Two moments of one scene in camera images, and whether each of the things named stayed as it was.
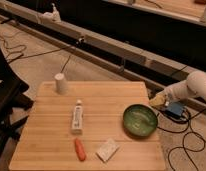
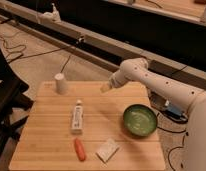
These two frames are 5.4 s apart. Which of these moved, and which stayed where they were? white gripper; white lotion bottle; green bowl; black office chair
Moved: white gripper
Stayed: black office chair; white lotion bottle; green bowl
